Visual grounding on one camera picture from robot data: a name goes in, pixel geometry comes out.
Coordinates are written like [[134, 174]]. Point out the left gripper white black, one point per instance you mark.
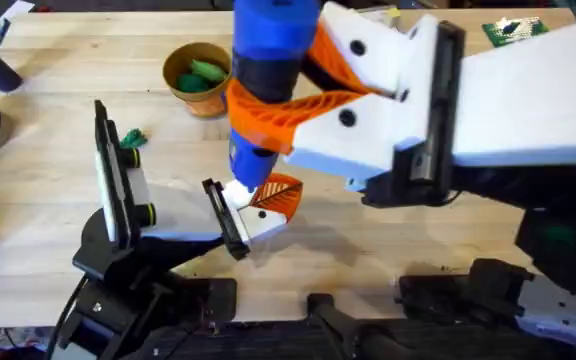
[[183, 212]]

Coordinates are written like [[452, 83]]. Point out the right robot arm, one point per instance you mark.
[[563, 310]]

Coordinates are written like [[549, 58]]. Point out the green board with blocks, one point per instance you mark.
[[513, 32]]

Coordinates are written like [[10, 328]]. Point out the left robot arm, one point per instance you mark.
[[118, 305]]

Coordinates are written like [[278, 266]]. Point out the black rail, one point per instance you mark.
[[268, 345]]

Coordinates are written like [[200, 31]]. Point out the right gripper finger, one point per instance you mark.
[[358, 135], [378, 55]]

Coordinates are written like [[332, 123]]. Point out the white paper sheet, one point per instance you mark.
[[10, 17]]

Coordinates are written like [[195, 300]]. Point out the clear plastic box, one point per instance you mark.
[[383, 15]]

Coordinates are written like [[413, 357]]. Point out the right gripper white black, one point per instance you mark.
[[528, 100]]

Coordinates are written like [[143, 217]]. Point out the brown tub with green toys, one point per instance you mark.
[[203, 106]]

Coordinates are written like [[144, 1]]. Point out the green toy vegetable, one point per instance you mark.
[[133, 139]]

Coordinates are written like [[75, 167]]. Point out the black upright left wrist plate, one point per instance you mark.
[[110, 170]]

